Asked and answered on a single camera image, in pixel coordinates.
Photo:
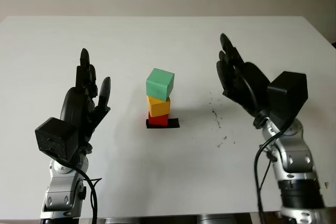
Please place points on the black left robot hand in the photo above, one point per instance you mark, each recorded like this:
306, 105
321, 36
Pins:
76, 106

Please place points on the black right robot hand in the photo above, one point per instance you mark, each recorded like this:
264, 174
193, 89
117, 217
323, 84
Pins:
236, 82

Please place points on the green block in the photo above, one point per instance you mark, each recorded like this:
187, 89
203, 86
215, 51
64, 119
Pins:
158, 85

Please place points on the yellow block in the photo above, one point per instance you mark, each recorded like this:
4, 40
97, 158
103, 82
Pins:
158, 107

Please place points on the red block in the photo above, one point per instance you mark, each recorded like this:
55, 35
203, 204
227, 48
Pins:
158, 120

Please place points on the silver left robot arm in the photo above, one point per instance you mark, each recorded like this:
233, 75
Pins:
61, 190

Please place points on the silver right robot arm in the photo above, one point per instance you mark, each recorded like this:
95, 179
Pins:
294, 171

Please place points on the black tape patch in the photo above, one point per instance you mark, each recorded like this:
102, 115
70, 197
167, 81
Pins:
173, 123

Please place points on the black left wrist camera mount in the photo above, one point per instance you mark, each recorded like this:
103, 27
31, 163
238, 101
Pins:
56, 138

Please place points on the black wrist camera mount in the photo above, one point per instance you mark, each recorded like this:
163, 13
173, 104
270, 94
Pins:
56, 138
287, 98

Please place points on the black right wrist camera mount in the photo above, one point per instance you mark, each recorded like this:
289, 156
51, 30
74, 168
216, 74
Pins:
287, 98

